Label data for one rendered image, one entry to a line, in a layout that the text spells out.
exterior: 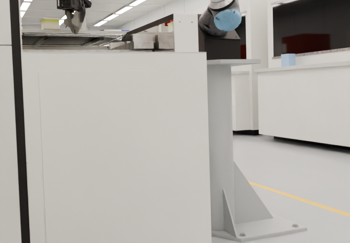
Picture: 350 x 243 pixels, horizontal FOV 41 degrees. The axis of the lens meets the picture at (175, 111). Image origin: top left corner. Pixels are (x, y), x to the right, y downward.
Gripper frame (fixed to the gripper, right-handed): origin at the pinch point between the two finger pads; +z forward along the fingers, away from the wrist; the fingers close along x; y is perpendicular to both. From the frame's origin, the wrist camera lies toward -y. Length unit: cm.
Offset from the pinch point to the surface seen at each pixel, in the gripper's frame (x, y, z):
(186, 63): 52, 9, 15
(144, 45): 30.2, -1.5, 7.1
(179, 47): 47.7, 5.2, 9.5
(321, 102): 49, -341, 44
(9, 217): 27, 67, 55
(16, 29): 30, 64, 8
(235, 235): 51, -43, 92
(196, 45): 52, 0, 9
